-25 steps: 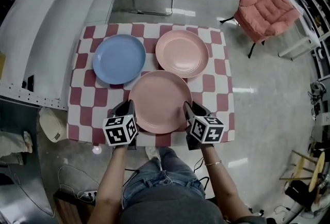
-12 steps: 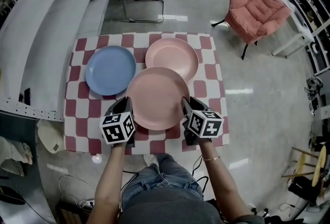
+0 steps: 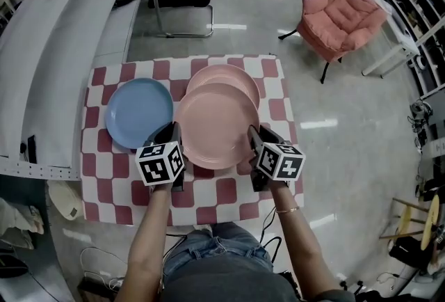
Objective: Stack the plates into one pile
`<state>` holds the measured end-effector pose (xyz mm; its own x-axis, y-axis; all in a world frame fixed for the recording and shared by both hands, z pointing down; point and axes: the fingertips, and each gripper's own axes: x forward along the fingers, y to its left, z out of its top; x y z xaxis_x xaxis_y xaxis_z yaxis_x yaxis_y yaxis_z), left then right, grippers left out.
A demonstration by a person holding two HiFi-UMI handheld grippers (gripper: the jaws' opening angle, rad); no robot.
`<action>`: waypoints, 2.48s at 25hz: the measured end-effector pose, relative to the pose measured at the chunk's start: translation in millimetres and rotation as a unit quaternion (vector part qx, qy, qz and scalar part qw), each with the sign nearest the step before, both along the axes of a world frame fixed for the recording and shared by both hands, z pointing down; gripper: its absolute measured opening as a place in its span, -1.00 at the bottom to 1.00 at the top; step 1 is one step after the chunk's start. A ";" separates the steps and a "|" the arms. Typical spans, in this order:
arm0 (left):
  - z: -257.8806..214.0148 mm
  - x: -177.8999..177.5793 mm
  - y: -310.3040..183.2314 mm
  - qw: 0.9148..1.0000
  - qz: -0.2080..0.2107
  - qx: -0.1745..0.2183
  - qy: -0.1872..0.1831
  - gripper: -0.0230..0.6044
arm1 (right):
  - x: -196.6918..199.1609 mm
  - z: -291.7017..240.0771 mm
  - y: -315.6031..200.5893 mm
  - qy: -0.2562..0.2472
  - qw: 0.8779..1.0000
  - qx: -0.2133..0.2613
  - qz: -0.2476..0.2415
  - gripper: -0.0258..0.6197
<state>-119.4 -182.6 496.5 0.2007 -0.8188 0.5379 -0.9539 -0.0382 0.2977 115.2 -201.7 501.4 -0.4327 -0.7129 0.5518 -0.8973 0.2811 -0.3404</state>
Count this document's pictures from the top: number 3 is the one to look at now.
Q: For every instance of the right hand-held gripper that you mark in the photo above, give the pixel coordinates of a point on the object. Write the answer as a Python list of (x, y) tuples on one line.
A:
[(280, 163)]

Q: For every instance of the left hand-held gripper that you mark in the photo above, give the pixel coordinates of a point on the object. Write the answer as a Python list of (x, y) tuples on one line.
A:
[(158, 163)]

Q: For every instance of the blue plate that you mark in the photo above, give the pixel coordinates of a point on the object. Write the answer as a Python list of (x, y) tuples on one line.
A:
[(139, 112)]

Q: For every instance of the large pink plate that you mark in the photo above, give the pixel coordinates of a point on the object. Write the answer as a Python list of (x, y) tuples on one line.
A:
[(217, 125)]

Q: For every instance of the small pink plate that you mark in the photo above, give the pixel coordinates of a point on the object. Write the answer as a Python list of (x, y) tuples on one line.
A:
[(226, 76)]

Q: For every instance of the person's right forearm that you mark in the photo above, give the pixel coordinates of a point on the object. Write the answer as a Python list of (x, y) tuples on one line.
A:
[(299, 238)]

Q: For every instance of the person's left forearm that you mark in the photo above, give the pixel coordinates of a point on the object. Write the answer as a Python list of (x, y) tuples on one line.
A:
[(146, 238)]

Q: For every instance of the red white checkered tablecloth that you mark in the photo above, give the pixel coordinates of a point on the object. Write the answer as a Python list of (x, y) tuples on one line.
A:
[(114, 168)]

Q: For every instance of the cream cap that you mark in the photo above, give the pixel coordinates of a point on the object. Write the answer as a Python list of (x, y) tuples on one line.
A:
[(66, 199)]

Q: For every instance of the person's blue jeans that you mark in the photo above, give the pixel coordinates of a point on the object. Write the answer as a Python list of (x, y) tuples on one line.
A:
[(217, 252)]

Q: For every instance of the person's grey shirt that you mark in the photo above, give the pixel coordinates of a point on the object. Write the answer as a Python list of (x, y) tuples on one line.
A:
[(226, 283)]

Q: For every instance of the yellow wooden stool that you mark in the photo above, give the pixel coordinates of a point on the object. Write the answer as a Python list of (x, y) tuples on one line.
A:
[(415, 220)]

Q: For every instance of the pink cushioned chair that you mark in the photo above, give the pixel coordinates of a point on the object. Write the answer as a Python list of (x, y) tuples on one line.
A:
[(339, 20)]

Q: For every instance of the white curved shelving unit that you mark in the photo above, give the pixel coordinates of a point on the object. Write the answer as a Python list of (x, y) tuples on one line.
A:
[(52, 50)]

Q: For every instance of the white table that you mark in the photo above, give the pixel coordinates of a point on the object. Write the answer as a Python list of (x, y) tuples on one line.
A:
[(389, 22)]

